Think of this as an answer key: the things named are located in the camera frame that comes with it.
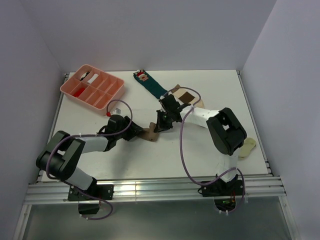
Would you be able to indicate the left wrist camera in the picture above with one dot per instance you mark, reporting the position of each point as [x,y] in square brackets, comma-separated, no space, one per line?
[116,111]

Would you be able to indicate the white rolled item in tray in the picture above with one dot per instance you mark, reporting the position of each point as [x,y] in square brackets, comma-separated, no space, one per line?
[90,81]

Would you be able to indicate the aluminium front rail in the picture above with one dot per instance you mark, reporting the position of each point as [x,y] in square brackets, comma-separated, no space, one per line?
[171,189]

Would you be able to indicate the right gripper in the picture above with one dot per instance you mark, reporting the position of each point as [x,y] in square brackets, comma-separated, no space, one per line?
[161,125]

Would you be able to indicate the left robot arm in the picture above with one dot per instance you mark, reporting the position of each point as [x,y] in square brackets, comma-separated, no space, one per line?
[61,155]

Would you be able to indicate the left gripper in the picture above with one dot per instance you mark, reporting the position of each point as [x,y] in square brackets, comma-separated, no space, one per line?
[133,129]

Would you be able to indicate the pink divided organizer tray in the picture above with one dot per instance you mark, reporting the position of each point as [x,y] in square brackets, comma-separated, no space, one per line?
[97,96]

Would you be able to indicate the cream yellow sock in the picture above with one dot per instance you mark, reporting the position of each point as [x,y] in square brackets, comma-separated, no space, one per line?
[248,145]

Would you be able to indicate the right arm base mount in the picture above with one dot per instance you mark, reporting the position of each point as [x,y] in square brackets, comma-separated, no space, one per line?
[228,190]

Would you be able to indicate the black item in tray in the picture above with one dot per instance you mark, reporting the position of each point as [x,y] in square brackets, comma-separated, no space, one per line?
[84,75]

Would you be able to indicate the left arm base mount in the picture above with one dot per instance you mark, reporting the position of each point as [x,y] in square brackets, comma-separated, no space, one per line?
[105,191]

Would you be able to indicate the red rolled item in tray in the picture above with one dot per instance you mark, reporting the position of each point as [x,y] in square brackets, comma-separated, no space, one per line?
[79,92]

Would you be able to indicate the dark green Christmas sock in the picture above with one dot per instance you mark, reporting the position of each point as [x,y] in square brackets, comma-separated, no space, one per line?
[149,83]

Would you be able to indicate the striped beige brown sock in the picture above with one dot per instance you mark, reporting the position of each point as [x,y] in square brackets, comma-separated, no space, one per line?
[183,95]

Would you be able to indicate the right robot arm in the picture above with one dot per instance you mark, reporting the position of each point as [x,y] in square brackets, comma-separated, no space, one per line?
[227,133]

